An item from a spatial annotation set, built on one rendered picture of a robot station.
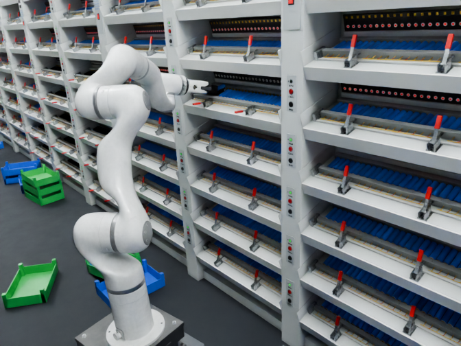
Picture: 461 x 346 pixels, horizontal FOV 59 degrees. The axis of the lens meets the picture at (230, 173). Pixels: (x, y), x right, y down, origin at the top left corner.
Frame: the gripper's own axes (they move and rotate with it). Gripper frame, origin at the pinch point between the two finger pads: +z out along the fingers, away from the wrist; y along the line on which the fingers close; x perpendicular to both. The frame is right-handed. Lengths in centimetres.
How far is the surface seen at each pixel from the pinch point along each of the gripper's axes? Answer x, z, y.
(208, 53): -14.4, -6.6, -4.0
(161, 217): 81, 16, 56
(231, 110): 7.2, -3.2, -18.6
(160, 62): -8.7, -9.2, 29.9
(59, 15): -33, -16, 153
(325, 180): 25, 4, -64
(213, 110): 8.8, -5.4, -9.8
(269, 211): 46, 7, -38
